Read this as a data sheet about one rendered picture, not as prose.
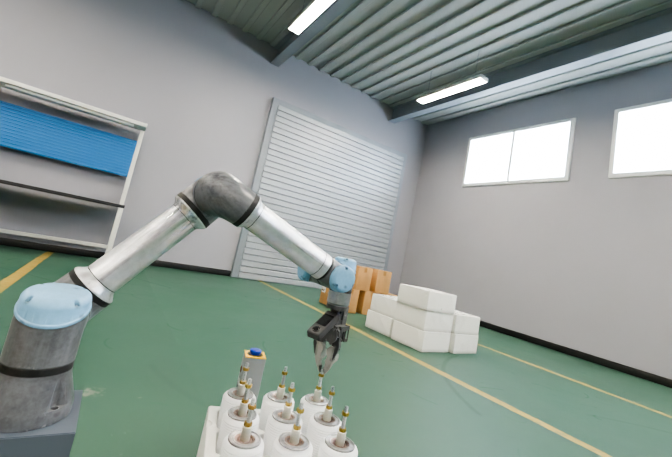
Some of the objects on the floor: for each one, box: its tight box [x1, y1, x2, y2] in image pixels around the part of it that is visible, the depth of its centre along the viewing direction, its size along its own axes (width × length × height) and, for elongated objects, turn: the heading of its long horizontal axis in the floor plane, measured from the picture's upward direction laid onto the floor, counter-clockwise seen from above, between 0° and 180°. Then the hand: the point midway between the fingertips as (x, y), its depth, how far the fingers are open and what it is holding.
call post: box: [236, 351, 266, 404], centre depth 120 cm, size 7×7×31 cm
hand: (321, 368), depth 111 cm, fingers closed
